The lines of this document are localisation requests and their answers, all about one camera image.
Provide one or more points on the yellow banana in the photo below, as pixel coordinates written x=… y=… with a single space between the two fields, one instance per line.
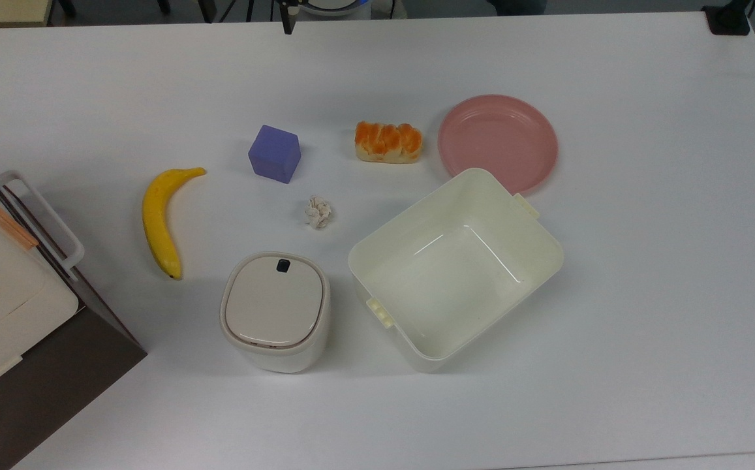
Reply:
x=158 y=223

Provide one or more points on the light wooden desk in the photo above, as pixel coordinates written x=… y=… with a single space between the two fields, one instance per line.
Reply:
x=2 y=10

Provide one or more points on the purple cube block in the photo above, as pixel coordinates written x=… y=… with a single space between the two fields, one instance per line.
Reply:
x=275 y=154

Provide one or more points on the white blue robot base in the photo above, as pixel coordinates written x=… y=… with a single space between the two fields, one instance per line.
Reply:
x=335 y=6

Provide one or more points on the black table clamp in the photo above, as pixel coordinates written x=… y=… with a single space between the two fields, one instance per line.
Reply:
x=728 y=20

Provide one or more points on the cream plastic storage box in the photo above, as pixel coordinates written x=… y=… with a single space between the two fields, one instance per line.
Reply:
x=453 y=269

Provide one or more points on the pink round plate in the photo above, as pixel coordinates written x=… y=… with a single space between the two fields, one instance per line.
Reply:
x=498 y=142

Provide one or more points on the orange glazed bread loaf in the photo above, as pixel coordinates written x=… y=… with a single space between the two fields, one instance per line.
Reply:
x=387 y=141

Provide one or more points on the white oven with dark door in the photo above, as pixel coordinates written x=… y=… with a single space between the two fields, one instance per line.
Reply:
x=5 y=313

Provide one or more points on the crumpled white paper ball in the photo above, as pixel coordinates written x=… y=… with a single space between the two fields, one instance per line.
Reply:
x=318 y=213

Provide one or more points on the white desktop trash bin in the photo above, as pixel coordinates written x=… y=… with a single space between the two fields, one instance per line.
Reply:
x=275 y=312

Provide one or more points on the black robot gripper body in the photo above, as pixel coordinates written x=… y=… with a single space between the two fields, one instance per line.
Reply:
x=286 y=4

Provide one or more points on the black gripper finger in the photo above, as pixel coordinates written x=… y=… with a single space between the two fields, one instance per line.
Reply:
x=289 y=22

